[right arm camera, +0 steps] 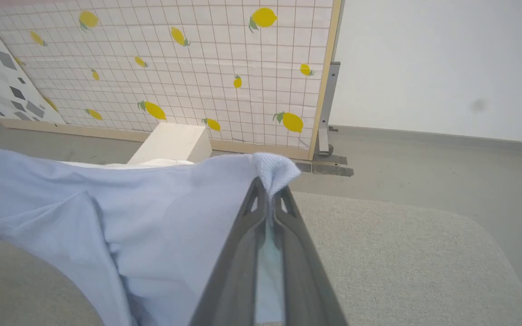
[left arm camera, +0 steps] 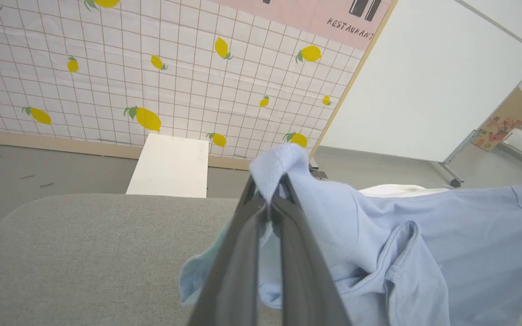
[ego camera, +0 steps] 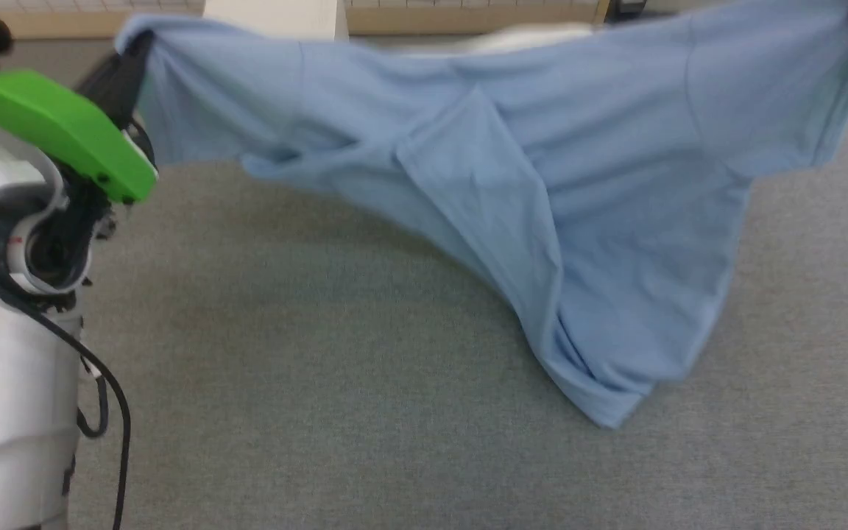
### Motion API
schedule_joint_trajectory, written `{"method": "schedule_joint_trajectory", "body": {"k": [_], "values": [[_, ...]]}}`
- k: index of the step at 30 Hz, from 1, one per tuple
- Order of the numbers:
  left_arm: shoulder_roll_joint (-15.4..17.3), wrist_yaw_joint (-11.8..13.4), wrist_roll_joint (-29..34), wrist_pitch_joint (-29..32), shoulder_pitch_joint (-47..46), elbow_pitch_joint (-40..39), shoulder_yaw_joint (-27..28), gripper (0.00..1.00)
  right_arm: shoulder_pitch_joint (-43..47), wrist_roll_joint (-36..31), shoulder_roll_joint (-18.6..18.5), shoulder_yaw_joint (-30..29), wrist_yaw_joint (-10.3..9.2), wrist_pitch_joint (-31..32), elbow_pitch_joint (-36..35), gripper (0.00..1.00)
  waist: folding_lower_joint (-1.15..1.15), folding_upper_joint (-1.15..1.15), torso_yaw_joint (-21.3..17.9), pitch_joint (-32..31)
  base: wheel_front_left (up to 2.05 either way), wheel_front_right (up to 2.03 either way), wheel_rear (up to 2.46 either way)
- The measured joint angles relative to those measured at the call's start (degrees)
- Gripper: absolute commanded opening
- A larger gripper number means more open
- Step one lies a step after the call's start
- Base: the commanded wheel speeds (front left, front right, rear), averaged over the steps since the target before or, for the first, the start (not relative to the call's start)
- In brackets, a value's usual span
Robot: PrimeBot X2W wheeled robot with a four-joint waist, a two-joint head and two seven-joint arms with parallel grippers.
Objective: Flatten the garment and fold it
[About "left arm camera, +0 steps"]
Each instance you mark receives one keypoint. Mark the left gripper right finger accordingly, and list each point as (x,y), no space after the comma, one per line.
(302,271)

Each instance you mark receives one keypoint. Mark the printed cardboard box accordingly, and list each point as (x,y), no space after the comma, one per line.
(503,120)

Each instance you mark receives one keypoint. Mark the grey metal stand foot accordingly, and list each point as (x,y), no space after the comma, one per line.
(317,171)
(452,174)

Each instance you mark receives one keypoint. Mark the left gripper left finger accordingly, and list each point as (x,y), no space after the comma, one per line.
(238,262)

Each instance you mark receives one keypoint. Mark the lemon print grid screen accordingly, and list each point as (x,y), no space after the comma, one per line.
(107,81)

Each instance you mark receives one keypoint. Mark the white partition panel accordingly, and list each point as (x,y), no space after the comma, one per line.
(424,81)

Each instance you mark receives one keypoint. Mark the grey fabric-covered table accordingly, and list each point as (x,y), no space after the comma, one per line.
(84,253)

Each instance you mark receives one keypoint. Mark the light blue sweatshirt white hood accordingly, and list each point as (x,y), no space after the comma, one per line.
(447,249)

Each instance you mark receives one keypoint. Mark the white rectangular box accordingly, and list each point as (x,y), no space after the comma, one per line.
(170,167)

